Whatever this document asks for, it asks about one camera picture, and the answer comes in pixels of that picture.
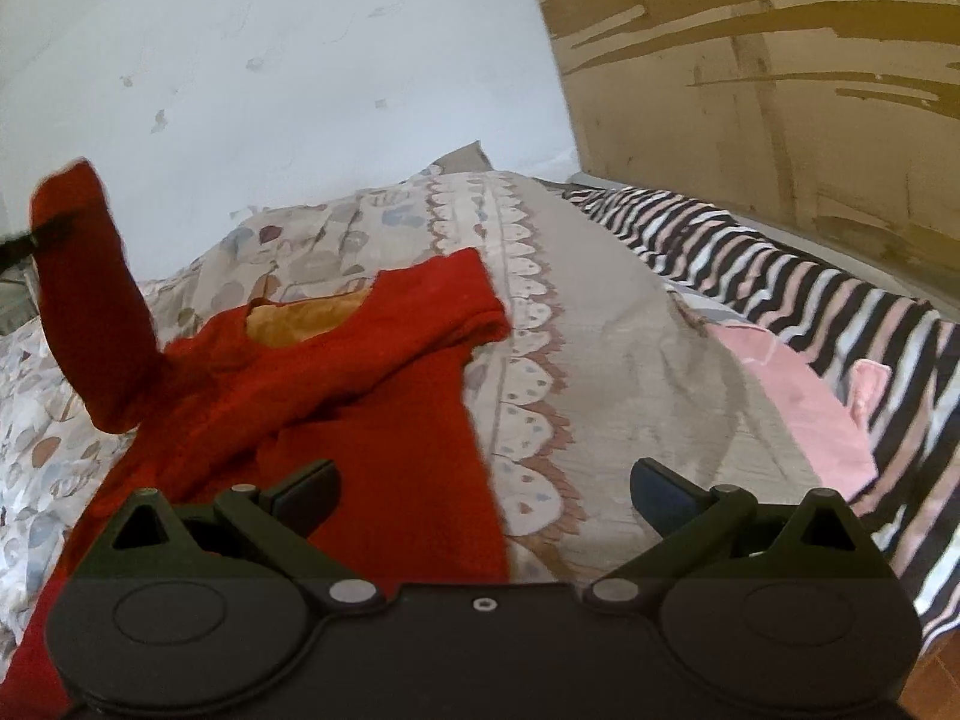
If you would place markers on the pink cloth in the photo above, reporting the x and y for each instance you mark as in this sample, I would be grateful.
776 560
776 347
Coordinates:
780 390

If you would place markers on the black pink striped blanket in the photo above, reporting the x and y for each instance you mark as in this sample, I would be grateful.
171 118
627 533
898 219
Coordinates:
825 292

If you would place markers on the circle patterned quilt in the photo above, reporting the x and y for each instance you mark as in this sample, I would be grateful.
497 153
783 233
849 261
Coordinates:
600 315

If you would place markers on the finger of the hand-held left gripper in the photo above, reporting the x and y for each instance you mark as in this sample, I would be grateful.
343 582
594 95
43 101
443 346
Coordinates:
34 238

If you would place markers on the wooden plywood board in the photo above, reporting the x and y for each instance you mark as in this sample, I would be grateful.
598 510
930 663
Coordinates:
750 90

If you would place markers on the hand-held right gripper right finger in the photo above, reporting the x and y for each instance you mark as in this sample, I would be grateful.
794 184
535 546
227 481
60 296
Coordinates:
660 496

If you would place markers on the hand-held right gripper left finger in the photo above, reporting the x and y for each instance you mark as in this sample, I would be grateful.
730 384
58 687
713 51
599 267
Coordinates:
309 496

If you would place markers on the red sweater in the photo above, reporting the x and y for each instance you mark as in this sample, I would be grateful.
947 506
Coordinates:
300 405

